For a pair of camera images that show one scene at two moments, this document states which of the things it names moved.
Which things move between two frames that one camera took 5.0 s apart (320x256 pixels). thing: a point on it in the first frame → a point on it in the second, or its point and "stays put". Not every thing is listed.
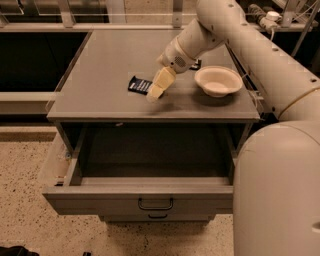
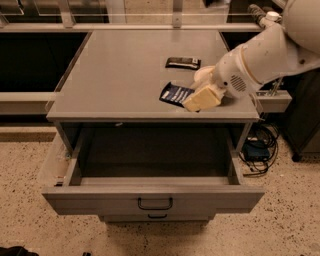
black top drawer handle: (155, 208) stays put
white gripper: (174, 59) → (230, 74)
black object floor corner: (17, 251) stays put
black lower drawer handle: (157, 217) stays put
